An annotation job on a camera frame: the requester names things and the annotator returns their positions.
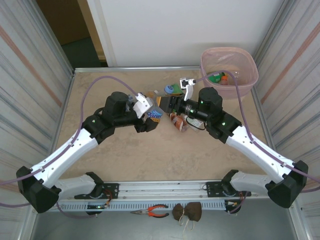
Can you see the light blue label bottle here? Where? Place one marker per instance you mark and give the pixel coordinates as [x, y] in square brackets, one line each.
[153, 115]

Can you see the red yellow label bottle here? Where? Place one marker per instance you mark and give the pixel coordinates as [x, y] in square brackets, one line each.
[151, 94]

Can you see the orange label bottle orange cap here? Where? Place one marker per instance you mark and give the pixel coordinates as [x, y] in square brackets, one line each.
[224, 80]

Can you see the pink mesh waste bin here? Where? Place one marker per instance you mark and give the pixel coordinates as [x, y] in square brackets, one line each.
[245, 62]

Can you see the brown coffee drink bottle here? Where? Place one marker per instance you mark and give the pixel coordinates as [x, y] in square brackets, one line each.
[178, 123]

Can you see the grey metal lower shelf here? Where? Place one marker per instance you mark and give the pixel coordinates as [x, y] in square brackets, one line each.
[112, 228]

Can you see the aluminium table back rail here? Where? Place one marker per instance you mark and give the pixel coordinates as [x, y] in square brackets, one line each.
[125, 68]

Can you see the aluminium table side rail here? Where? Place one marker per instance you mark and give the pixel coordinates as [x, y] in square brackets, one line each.
[266, 122]
[69, 87]

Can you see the aluminium front mounting rail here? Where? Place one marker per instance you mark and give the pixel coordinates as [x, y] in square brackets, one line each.
[162, 190]

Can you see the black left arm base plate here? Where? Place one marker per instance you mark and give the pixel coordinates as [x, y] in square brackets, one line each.
[112, 190]

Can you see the striped enclosure side panel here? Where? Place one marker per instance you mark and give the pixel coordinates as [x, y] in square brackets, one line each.
[295, 75]
[25, 75]

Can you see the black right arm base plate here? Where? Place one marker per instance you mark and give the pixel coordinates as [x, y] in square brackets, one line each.
[212, 188]

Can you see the white door frame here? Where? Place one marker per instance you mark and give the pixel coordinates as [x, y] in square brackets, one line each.
[100, 25]

